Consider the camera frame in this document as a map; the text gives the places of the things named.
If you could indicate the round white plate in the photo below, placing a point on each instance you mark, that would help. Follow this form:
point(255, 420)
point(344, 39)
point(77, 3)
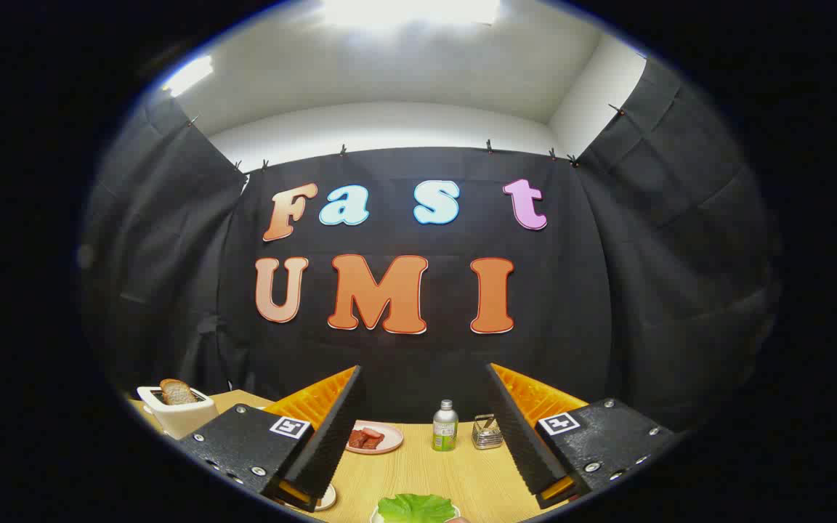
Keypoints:
point(327, 498)

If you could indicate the white square plate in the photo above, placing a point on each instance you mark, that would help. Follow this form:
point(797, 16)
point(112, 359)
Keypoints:
point(374, 519)

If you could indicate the pink oval plate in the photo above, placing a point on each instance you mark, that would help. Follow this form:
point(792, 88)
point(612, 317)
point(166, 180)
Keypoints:
point(391, 440)

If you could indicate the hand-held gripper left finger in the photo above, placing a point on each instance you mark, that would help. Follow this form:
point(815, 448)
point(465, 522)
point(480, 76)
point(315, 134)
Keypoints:
point(331, 436)

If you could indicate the toasted bread slice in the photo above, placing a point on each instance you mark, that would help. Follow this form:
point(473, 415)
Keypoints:
point(177, 392)

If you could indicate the red food strip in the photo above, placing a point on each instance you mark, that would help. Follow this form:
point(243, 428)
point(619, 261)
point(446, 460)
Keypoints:
point(373, 433)

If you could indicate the large ceiling light panel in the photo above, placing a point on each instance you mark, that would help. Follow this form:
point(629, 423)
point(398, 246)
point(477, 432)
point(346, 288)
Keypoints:
point(411, 11)

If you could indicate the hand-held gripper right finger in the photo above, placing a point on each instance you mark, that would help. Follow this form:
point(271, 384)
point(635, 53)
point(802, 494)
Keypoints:
point(520, 436)

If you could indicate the white toaster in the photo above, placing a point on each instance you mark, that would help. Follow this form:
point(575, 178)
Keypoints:
point(179, 420)

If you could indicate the green label metal bottle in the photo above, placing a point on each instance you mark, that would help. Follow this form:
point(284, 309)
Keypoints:
point(445, 432)

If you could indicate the brown meat slices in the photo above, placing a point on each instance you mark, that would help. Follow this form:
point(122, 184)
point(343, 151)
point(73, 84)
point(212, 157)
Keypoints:
point(360, 440)

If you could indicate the black backdrop cloth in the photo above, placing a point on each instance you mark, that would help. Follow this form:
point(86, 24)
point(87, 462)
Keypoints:
point(607, 290)

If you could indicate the green lettuce leaf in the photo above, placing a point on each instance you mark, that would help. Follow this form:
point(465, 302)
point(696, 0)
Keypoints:
point(416, 508)

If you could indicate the small ceiling light panel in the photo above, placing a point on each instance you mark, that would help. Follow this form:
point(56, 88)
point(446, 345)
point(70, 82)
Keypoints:
point(187, 75)

